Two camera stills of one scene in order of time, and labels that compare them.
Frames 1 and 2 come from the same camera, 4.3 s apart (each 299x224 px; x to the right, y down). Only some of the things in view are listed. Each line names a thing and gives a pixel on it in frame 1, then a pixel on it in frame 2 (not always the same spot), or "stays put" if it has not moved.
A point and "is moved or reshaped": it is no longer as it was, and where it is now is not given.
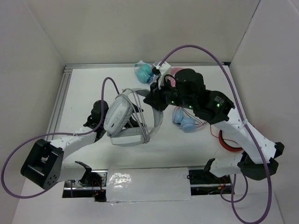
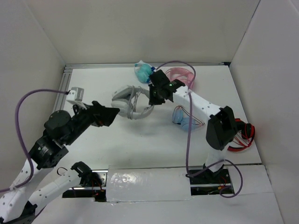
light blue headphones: x=188 y=124 stays put
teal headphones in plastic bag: x=144 y=72 stays put
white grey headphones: x=117 y=115 is moved or reshaped
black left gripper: x=133 y=123 to x=109 y=114
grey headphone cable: x=138 y=107 to x=134 y=106
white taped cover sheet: x=148 y=184 stays put
